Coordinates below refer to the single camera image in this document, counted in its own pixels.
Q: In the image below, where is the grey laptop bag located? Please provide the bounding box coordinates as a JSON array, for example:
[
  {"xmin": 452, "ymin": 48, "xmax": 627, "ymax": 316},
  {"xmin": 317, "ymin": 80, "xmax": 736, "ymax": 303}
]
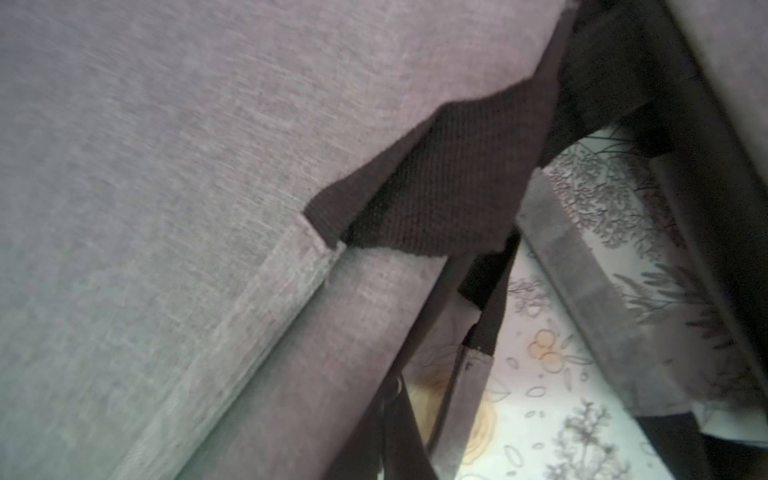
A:
[{"xmin": 1, "ymin": 1, "xmax": 767, "ymax": 479}]

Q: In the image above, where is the floral patterned table mat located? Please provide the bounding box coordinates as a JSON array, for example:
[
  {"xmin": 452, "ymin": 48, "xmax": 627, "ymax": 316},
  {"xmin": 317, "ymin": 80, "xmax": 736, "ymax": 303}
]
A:
[{"xmin": 401, "ymin": 122, "xmax": 768, "ymax": 480}]

